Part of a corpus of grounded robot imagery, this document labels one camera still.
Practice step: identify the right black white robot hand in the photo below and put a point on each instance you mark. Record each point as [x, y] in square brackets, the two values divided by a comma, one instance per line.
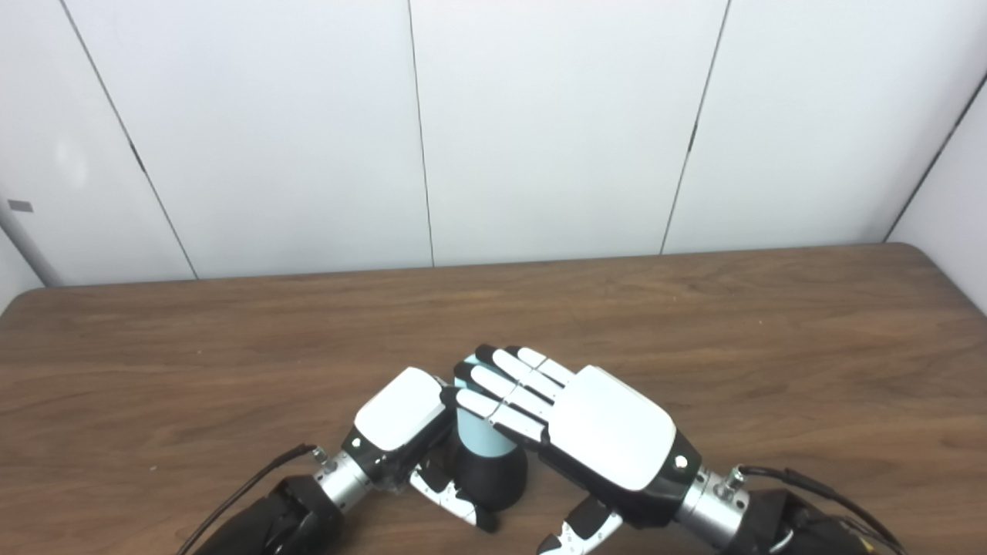
[609, 432]

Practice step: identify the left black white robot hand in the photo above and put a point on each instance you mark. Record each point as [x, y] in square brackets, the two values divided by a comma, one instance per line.
[397, 412]

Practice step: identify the black flared nozzle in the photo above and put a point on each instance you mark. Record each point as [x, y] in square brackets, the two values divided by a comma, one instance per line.
[493, 478]

